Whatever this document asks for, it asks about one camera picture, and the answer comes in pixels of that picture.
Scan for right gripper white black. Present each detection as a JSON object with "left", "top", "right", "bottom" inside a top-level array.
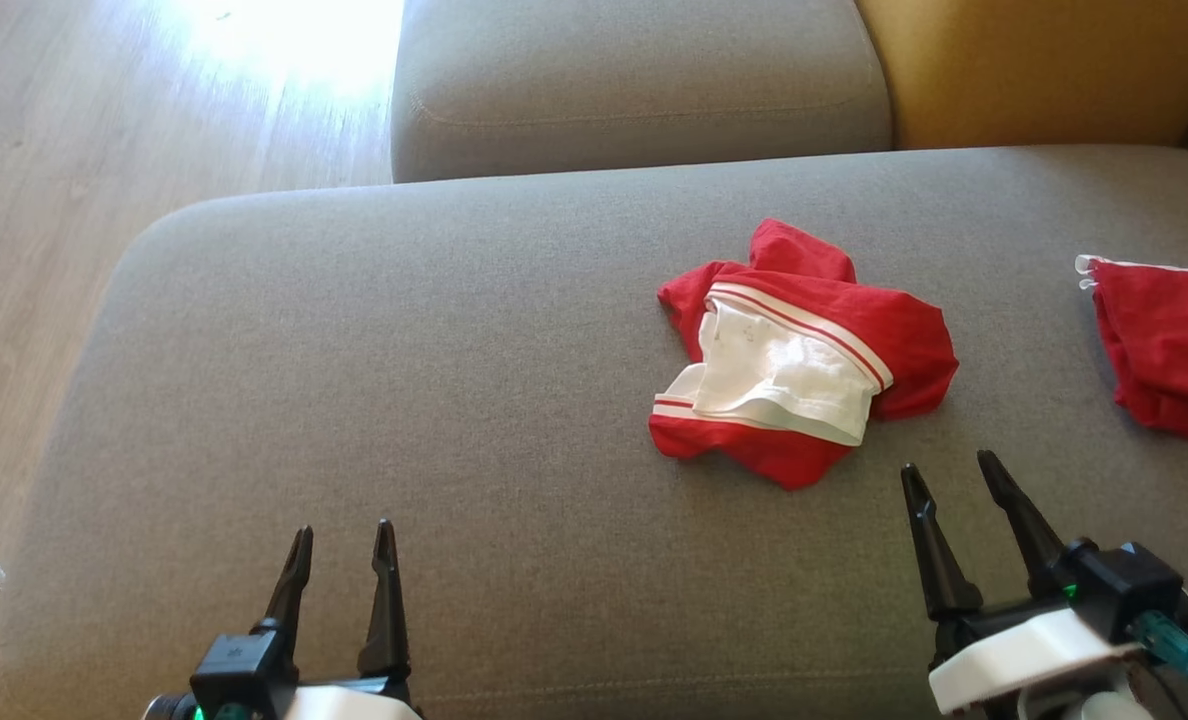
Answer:
[{"left": 900, "top": 449, "right": 1150, "bottom": 717}]

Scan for plain red shorts white waistband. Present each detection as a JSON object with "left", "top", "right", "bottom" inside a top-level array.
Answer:
[{"left": 1074, "top": 254, "right": 1188, "bottom": 452}]

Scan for red shirt with white stripes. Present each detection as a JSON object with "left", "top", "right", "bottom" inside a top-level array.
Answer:
[{"left": 648, "top": 217, "right": 960, "bottom": 492}]

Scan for grey sofa back cushion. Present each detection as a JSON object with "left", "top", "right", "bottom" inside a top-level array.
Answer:
[{"left": 390, "top": 0, "right": 895, "bottom": 185}]

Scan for yellow sofa cushion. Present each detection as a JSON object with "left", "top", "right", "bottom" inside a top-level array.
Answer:
[{"left": 854, "top": 0, "right": 1188, "bottom": 152}]

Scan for grey sofa seat cushion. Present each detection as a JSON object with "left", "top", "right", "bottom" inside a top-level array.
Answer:
[{"left": 0, "top": 145, "right": 1188, "bottom": 720}]

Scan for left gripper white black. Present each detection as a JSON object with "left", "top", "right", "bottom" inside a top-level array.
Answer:
[{"left": 252, "top": 518, "right": 425, "bottom": 720}]

